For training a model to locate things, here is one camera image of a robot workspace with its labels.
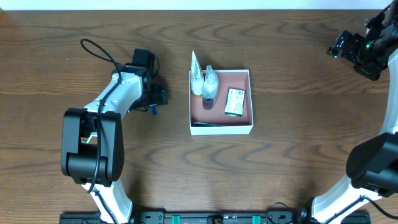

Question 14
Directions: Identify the blue disposable razor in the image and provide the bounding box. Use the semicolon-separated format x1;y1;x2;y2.
152;106;157;116

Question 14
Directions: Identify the white Pantene tube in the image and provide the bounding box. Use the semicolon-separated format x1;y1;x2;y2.
190;50;205;96

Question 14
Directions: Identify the green white toothpaste tube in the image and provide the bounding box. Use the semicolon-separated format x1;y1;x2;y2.
192;121;223;127

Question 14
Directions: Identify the clear plastic bottle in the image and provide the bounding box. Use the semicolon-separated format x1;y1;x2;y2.
202;65;219;110

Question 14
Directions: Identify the green Dettol soap box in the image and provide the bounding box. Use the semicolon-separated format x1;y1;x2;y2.
224;88;245;117

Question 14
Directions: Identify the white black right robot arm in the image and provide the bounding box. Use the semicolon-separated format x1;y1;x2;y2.
295;0;397;223

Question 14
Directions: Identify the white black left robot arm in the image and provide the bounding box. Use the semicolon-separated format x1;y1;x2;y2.
59;63;164;223

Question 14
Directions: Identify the white box pink interior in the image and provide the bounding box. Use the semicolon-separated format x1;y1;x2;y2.
188;70;254;136

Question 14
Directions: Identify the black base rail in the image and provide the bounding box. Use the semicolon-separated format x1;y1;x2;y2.
59;210;371;224

